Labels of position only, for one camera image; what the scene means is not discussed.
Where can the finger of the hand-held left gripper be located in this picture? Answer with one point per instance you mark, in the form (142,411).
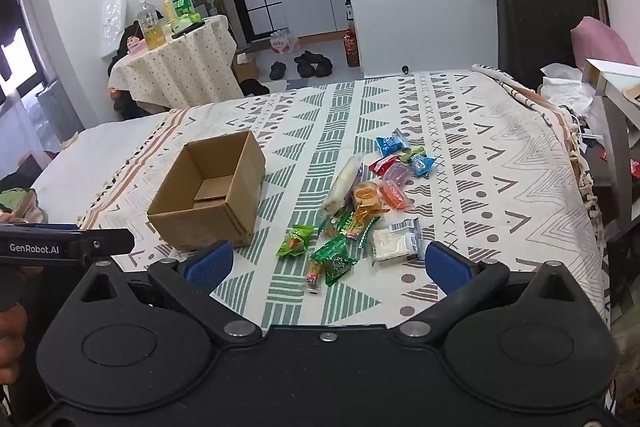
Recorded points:
(55,226)

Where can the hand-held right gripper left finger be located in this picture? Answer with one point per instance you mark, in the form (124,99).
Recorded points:
(210,264)

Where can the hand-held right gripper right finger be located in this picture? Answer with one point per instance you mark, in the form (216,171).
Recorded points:
(447,271)

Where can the brown cardboard box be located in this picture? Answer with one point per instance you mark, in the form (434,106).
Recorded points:
(210,207)

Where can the white cake packet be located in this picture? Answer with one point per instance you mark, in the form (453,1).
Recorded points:
(392,244)

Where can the small green snack packet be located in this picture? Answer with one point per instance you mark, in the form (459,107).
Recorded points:
(295,241)

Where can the orange snack packet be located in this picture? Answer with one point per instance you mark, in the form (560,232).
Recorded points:
(395,198)

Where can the long green snack packet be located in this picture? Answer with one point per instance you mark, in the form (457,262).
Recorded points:
(356,223)

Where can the small sausage stick packet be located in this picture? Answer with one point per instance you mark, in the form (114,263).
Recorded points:
(313,279)

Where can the small blue snack packet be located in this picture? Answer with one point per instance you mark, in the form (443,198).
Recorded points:
(422,166)

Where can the orange jelly cup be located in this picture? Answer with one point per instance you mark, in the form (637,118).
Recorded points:
(366,194)

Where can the large green snack packet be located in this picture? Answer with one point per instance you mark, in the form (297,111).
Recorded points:
(334,259)

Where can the small colourful green packet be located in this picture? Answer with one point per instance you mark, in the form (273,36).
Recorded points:
(412,153)

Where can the red snack packet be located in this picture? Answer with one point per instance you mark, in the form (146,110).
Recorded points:
(381,165)

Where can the person's left hand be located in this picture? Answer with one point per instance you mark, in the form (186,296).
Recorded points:
(11,347)

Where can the green clothing heap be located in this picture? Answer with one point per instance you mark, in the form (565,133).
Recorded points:
(17,204)

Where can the white bed sheet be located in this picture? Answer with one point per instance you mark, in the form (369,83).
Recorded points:
(100,157)

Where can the black clothing heap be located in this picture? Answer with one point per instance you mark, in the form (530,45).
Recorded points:
(254,87)

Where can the dark bag behind table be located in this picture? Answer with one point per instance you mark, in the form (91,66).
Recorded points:
(120,49)

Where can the striped tasselled throw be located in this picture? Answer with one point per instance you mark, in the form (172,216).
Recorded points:
(530,94)

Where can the round table with dotted cloth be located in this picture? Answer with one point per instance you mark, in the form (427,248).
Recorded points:
(175,72)

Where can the pink cartoon box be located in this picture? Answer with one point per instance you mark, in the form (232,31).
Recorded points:
(136,44)

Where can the small cardboard floor box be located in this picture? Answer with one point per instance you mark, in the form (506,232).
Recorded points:
(245,68)

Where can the black slipper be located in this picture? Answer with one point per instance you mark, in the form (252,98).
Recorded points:
(277,69)
(305,63)
(323,67)

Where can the crumpled white plastic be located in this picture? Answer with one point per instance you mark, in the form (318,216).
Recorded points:
(565,89)

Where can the clear bottle of yellow drink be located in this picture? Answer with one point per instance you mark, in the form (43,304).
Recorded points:
(149,27)

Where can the black tablet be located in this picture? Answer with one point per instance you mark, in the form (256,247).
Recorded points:
(192,29)

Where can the white side table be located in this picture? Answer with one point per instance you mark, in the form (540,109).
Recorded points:
(620,107)

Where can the green lidded container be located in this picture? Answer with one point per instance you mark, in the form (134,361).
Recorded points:
(185,23)

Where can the slim yellow bottle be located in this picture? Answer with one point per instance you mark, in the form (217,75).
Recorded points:
(168,12)

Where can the small desk fan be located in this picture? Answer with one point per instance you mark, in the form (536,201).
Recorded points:
(210,2)

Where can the black chair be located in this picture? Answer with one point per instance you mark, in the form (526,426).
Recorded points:
(540,22)

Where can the pink pillow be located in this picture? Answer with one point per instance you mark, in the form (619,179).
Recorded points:
(597,42)

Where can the white spray bottle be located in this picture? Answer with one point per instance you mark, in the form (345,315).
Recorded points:
(349,11)

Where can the white kitchen cabinet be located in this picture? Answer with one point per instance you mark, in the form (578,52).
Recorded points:
(315,2)

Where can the dark clothes on rail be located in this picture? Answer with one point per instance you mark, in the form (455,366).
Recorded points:
(10,17)

